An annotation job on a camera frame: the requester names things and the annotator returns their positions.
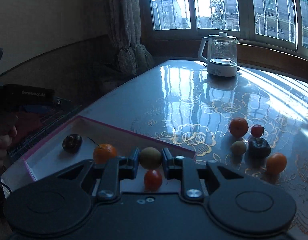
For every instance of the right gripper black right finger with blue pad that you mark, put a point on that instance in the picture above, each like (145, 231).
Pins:
(185, 171)

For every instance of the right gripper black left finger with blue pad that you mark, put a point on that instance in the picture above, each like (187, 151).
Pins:
(114, 171)

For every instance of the orange tangerine with stem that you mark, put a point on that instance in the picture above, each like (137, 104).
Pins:
(103, 152)

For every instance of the red cherry tomato front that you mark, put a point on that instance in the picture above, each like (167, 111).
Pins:
(153, 180)

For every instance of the red cherry tomato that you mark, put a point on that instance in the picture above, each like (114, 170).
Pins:
(257, 131)
(153, 180)

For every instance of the green longan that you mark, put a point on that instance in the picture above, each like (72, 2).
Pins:
(238, 148)
(150, 158)

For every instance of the dark purple fruit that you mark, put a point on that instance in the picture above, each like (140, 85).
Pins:
(72, 143)
(258, 148)

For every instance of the person's left hand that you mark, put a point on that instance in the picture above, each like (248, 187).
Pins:
(5, 142)

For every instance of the orange tangerine back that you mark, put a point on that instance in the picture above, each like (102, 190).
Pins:
(238, 127)

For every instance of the dark purple flat fruit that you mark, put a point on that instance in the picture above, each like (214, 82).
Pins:
(258, 148)

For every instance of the red cherry tomato back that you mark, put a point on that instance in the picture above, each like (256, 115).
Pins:
(257, 131)

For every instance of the orange tangerine right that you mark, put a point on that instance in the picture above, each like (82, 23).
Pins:
(276, 163)

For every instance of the floral clear tablecloth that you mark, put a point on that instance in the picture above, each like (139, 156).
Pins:
(179, 103)

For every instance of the white glass electric kettle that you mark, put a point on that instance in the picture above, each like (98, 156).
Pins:
(219, 53)

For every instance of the grey left curtain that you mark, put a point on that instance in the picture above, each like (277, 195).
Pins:
(125, 30)

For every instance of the window with white frame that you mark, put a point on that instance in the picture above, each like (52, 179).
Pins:
(277, 24)

